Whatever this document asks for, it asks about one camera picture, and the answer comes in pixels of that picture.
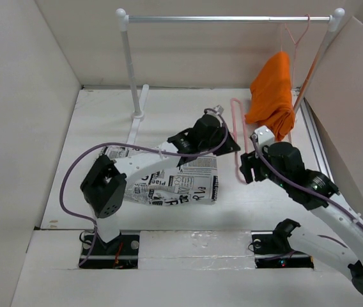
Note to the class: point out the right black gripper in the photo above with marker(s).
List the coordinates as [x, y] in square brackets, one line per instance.
[248, 161]

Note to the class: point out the white metal clothes rack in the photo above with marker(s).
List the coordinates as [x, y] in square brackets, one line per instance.
[139, 98]

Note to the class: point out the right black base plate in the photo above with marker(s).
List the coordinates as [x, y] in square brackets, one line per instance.
[268, 254]

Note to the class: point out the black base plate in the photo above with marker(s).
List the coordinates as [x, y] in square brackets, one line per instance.
[268, 254]
[121, 253]

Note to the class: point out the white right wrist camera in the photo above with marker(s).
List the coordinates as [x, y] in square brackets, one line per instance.
[263, 136]

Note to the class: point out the newspaper print trousers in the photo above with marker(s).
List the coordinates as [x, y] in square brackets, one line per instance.
[194, 181]

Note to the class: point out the aluminium rail right side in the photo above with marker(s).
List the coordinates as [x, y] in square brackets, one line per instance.
[315, 139]

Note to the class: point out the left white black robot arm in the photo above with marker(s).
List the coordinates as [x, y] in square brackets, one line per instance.
[105, 184]

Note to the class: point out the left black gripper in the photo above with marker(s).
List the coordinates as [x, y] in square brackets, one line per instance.
[229, 146]

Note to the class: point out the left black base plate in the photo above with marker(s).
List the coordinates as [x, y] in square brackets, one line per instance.
[121, 253]

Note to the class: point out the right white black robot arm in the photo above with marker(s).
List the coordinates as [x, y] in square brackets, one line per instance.
[344, 254]

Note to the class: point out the orange garment on hanger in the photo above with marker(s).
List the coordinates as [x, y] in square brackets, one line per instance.
[271, 97]

